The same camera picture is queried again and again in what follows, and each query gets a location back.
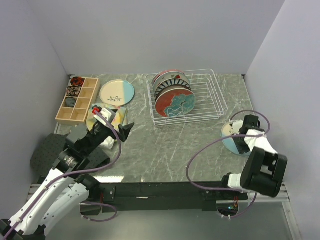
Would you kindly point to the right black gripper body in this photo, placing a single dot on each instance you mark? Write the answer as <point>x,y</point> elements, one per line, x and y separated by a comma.
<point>242,146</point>

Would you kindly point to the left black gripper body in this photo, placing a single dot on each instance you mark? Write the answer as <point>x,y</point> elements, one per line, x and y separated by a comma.
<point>99,134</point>

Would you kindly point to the cream blue plate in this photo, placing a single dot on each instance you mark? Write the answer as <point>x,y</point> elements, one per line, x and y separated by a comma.
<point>229,129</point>
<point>117,92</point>

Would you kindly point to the red teal floral plate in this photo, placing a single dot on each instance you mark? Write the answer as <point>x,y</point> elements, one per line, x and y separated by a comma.
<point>175,103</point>

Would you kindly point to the maroon rim beige plate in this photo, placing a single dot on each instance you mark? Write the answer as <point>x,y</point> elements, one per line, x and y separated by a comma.
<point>173,87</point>

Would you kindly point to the blue striped white plate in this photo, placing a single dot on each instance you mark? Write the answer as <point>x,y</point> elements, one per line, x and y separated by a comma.
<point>173,82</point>

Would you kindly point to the watermelon pattern plate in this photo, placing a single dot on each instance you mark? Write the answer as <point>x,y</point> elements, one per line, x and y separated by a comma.
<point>170,75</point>

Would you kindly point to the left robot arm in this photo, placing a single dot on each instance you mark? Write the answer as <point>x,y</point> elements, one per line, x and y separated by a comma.
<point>68,182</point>

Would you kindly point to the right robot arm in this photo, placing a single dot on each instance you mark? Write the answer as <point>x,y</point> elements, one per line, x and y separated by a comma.
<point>265,168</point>

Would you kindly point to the floral pastel cloth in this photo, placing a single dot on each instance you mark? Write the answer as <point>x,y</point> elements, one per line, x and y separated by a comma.
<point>121,117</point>

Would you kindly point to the wooden compartment box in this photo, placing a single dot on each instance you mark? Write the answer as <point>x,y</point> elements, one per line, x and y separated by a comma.
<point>78,114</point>

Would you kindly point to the grey fabric item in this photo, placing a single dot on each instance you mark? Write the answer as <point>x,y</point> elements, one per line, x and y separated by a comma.
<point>70,102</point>

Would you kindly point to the patterned brown fabric item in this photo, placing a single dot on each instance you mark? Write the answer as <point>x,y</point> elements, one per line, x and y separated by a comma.
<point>73,91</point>

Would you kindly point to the red black fabric item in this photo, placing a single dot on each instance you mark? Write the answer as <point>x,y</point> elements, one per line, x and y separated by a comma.
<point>77,81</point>

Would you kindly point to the dark dotted cloth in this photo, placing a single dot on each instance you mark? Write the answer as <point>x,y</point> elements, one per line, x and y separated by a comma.
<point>49,149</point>

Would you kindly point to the black table front beam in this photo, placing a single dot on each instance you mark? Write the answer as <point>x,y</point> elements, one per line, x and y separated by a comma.
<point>155,196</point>

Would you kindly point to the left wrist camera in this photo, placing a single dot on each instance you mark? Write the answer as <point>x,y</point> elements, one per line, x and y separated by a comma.
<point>103,115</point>

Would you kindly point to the white wire dish rack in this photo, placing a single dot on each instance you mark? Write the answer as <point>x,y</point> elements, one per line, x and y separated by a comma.
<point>210,102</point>

